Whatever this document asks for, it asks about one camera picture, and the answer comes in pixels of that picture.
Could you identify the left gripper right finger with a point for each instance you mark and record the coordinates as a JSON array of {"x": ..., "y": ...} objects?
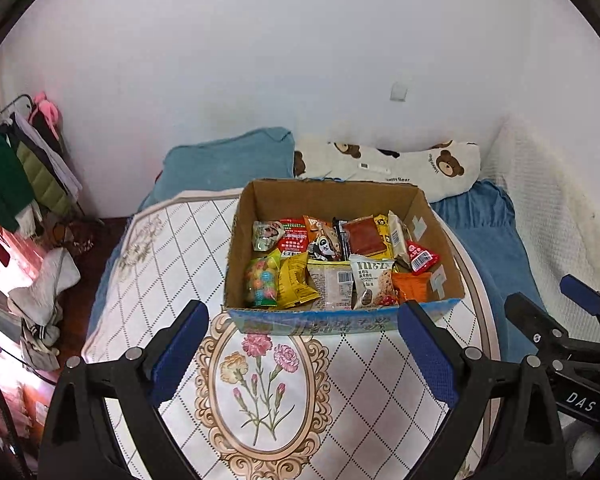
[{"x": 462, "y": 378}]

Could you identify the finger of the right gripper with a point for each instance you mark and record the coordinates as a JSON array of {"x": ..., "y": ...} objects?
[
  {"x": 543, "y": 331},
  {"x": 581, "y": 294}
]

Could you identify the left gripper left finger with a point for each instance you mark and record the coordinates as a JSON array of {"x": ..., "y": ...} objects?
[{"x": 153, "y": 378}]

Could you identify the small red barcode packet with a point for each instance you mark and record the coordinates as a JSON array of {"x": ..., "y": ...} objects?
[{"x": 420, "y": 259}]

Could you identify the white chocolate cookie packet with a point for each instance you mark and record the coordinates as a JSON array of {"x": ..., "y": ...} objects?
[{"x": 373, "y": 282}]

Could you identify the colourful candy ball bag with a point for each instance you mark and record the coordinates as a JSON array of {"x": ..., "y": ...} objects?
[{"x": 261, "y": 280}]

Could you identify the dark red-brown snack packet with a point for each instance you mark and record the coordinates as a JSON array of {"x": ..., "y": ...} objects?
[{"x": 363, "y": 236}]

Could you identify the yellow snack packet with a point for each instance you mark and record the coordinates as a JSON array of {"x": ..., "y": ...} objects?
[{"x": 293, "y": 289}]

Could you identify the beige yellow-top snack packet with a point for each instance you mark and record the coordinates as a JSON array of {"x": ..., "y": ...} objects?
[{"x": 334, "y": 283}]

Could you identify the white textured blanket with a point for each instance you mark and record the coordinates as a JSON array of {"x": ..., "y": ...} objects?
[{"x": 558, "y": 224}]

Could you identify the round white floral tabletop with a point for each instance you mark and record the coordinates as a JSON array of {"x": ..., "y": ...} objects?
[{"x": 260, "y": 407}]

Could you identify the blue bed sheet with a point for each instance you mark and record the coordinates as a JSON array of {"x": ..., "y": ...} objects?
[{"x": 485, "y": 244}]

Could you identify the cream white barcode packet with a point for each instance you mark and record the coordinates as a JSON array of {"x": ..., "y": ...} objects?
[{"x": 399, "y": 238}]

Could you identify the white bear print pillow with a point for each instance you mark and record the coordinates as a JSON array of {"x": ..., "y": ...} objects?
[{"x": 448, "y": 169}]

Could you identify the green white snack packet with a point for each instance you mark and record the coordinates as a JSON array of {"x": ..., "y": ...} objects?
[{"x": 265, "y": 235}]

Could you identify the orange panda snack packet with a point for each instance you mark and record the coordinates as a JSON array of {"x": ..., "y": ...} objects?
[{"x": 323, "y": 241}]

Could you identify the black grey snack packet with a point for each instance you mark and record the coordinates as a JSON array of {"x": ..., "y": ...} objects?
[{"x": 343, "y": 238}]

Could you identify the cardboard milk carton box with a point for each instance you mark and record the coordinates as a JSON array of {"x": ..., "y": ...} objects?
[{"x": 271, "y": 199}]

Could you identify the red snack packet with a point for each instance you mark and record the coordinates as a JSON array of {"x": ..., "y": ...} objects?
[{"x": 295, "y": 239}]

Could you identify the pile of clothes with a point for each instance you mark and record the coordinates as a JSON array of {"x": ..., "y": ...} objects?
[{"x": 42, "y": 230}]

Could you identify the teal blue pillow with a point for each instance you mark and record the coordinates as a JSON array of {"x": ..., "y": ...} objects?
[{"x": 224, "y": 164}]

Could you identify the pink plush toy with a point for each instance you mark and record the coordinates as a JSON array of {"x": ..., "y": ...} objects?
[{"x": 45, "y": 110}]

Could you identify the white wall hook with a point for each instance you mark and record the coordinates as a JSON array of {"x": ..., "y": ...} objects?
[{"x": 398, "y": 92}]

